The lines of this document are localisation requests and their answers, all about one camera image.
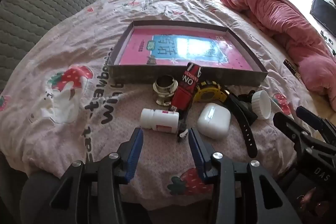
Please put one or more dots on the red black lighter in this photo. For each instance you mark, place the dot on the red black lighter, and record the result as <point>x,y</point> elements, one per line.
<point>185,90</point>

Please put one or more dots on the small nail clipper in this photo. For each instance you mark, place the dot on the small nail clipper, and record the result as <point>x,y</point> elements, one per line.
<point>181,132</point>

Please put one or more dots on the white pill bottle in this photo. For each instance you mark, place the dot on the white pill bottle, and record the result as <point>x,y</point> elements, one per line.
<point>157,120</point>

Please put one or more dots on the yellow black wristwatch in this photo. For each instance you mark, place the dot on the yellow black wristwatch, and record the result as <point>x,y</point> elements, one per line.
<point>208,95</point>

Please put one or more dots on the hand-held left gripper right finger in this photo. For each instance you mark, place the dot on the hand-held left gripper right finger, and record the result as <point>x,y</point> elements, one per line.
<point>195,150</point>

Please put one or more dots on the black box with gold print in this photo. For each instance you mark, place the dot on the black box with gold print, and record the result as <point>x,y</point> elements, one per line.
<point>291,67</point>

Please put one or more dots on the shallow grey cardboard box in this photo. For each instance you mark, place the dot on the shallow grey cardboard box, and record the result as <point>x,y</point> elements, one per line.
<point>136,74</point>

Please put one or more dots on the strawberry print bedsheet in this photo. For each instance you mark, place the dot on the strawberry print bedsheet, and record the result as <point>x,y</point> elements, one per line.
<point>65,113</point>

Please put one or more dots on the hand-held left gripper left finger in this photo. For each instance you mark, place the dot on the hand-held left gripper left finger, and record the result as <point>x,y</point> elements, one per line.
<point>135,150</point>

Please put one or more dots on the white earbuds case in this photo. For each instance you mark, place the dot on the white earbuds case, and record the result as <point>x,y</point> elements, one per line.
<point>213,120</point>

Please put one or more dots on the pink duvet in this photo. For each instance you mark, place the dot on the pink duvet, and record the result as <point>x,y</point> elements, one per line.
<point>275,19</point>

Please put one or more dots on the grey quilted headboard cover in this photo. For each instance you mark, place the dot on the grey quilted headboard cover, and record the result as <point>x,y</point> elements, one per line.
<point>47,3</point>

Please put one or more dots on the black television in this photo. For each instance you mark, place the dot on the black television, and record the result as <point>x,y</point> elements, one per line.
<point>321,12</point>

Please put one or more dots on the white ribbed bottle cap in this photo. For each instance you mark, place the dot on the white ribbed bottle cap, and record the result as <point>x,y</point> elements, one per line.
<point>261,104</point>

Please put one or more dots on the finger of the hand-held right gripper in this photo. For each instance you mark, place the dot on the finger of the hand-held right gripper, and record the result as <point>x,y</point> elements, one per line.
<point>311,116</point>
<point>291,127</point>

